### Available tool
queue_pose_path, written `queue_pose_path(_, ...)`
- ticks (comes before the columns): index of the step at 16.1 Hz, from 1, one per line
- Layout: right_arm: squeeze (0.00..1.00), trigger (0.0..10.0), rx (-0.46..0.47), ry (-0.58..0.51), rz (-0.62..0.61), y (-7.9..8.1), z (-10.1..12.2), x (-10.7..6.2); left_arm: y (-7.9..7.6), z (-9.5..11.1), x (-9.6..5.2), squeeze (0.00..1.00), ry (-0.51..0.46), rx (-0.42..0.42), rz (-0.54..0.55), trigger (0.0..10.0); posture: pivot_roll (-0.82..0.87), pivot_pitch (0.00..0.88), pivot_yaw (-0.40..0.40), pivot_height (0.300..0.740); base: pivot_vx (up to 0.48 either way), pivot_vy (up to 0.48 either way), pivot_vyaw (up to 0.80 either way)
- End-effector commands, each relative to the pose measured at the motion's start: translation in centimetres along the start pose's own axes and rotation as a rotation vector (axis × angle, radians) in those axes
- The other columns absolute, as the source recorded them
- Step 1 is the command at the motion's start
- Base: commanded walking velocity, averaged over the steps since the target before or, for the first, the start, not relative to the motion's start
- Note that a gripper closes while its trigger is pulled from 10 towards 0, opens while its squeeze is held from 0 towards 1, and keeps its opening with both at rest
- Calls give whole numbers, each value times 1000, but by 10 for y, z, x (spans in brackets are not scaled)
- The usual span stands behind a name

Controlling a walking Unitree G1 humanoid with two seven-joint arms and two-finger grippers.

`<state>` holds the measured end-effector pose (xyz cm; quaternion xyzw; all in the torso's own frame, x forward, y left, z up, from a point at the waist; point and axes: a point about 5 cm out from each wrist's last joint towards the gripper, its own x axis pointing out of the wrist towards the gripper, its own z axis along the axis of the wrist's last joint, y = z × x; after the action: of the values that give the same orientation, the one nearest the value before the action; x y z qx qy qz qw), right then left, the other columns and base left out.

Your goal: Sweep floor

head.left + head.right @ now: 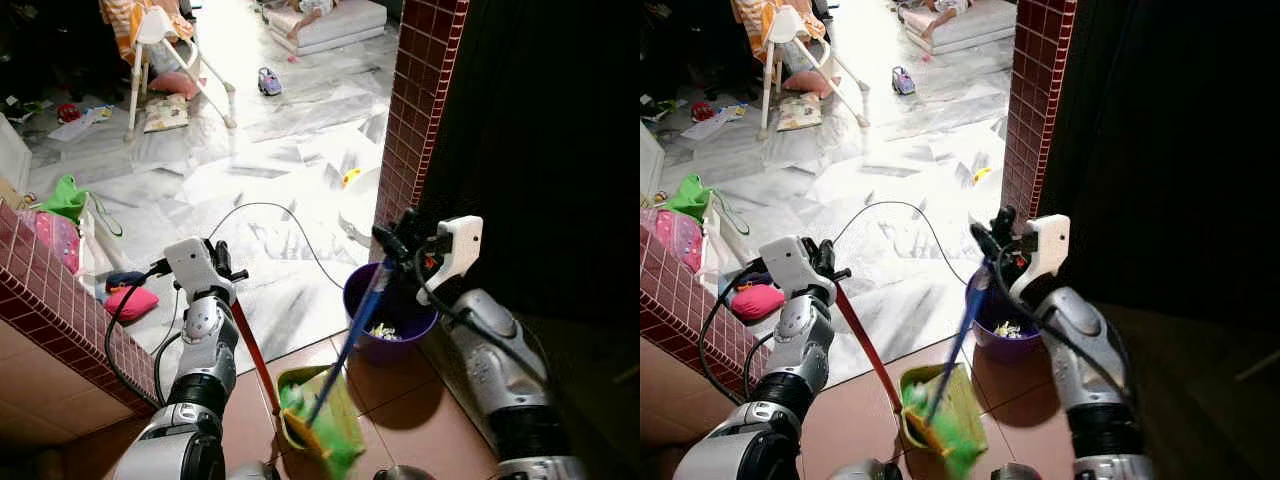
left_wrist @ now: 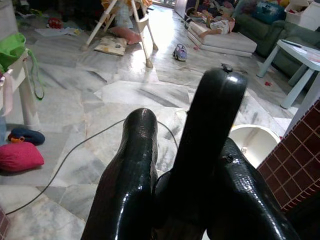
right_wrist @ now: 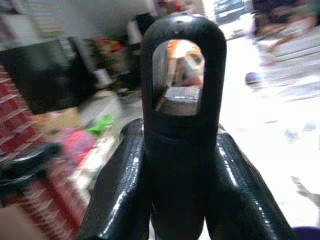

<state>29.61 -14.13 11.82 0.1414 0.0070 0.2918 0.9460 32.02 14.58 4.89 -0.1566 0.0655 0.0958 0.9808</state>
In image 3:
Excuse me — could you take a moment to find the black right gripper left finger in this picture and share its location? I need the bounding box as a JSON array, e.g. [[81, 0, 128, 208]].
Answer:
[[76, 118, 151, 240]]

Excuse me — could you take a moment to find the green toy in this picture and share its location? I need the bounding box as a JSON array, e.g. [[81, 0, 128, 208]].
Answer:
[[85, 114, 115, 136]]

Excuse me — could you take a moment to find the red patterned mat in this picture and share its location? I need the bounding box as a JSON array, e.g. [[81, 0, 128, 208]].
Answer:
[[0, 65, 88, 238]]

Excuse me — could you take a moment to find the pink cloth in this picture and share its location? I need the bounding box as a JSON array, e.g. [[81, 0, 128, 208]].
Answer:
[[57, 129, 99, 166]]

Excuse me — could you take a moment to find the purple ball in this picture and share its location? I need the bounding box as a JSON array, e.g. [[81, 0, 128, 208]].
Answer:
[[244, 71, 262, 86]]

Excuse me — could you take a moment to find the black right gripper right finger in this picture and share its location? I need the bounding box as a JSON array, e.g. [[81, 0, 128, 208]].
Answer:
[[206, 124, 298, 240]]

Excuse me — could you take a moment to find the black cabinet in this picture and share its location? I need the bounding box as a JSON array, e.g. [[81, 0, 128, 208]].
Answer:
[[0, 36, 99, 115]]

